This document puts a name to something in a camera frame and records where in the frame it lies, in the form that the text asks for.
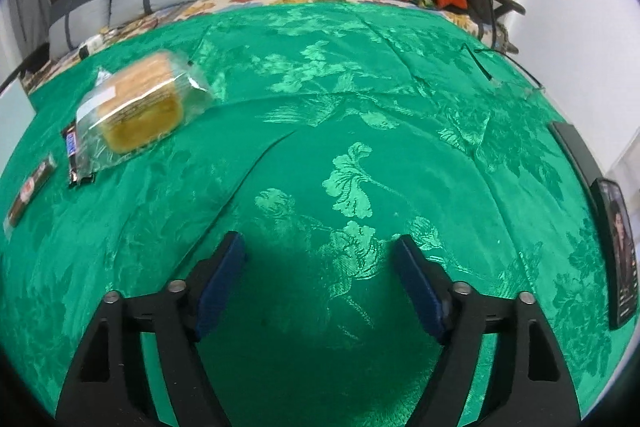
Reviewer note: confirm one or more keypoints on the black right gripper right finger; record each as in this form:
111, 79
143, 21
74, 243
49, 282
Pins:
529, 383

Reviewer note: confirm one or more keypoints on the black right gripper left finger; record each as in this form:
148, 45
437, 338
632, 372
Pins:
137, 347

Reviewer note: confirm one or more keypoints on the brown hawthorn roll packet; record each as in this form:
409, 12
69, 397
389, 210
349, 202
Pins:
28, 190

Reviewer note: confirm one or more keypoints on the packaged bread loaf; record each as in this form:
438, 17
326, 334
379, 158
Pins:
140, 104

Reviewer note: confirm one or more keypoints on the black smartphone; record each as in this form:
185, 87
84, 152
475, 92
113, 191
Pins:
618, 250

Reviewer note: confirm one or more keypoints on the black chocolate bar packet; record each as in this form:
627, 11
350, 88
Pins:
76, 170

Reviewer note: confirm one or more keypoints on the black tablet device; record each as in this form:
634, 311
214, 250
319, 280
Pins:
577, 152

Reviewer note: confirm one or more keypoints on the green patterned bedspread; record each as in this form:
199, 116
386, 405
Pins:
451, 147

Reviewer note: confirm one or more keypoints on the floral bed sheet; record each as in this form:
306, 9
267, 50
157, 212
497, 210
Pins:
299, 45

